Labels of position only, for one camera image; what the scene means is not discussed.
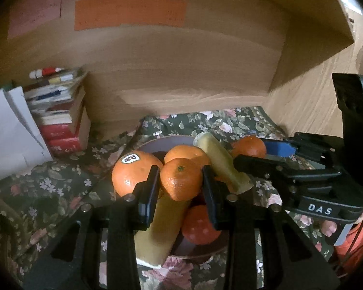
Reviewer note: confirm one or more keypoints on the stack of books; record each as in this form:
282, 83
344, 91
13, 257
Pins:
60, 120

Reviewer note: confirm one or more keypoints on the large orange with sticker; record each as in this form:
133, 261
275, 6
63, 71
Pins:
130, 175

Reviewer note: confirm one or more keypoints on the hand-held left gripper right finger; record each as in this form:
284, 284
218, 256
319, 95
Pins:
213, 199

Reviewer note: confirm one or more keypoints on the person's right forearm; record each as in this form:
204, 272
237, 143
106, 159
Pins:
355, 244

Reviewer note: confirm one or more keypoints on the red and white glue pen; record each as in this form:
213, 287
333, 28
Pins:
45, 72

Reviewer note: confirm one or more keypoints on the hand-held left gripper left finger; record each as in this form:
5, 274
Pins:
148, 195

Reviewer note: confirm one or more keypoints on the white paper sheets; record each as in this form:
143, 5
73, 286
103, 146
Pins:
12, 136

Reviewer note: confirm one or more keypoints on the yellow banana piece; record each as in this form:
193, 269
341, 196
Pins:
220, 163
160, 232

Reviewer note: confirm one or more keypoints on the person's right hand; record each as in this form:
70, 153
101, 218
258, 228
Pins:
329, 228

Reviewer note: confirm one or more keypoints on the medium orange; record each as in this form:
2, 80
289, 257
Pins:
186, 152

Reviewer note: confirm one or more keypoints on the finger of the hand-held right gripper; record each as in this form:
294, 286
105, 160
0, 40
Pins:
279, 149
260, 166

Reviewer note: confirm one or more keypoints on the orange sticky note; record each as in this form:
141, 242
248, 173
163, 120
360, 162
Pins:
130, 13

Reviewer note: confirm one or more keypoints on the wooden shelf unit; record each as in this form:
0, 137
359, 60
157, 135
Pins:
199, 75

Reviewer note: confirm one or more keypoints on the dark purple plate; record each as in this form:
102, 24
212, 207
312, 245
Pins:
196, 249

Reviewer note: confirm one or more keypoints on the pink sticky note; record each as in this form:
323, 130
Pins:
33, 9

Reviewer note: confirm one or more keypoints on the dark floral cloth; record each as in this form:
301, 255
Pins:
63, 193

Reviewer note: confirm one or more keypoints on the small tangerine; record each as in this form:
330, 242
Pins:
249, 146
180, 179

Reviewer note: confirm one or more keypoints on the red tomato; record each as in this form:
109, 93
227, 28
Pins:
198, 226

